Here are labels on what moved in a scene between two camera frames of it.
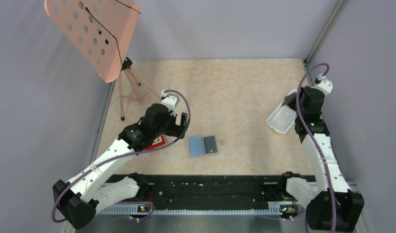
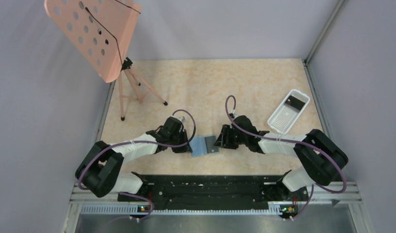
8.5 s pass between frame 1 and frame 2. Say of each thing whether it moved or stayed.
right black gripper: moved
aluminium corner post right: stayed
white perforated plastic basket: stayed
